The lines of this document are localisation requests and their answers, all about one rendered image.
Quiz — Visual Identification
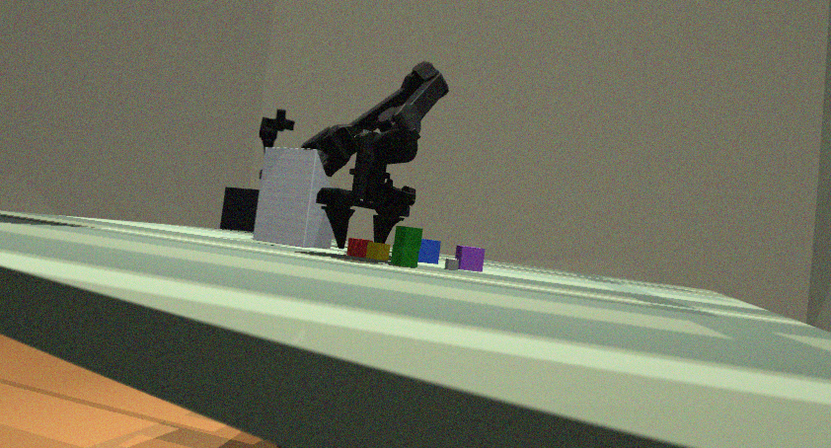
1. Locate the green block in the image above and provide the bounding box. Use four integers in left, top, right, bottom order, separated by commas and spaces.
391, 245, 419, 267
394, 226, 422, 249

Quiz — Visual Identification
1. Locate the olive yellow block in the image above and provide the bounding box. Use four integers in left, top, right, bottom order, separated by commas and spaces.
366, 242, 390, 261

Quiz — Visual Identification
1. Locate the red block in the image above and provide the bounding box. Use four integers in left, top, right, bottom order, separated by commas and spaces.
346, 238, 373, 258

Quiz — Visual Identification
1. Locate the purple block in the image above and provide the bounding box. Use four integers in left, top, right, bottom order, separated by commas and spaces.
455, 246, 485, 272

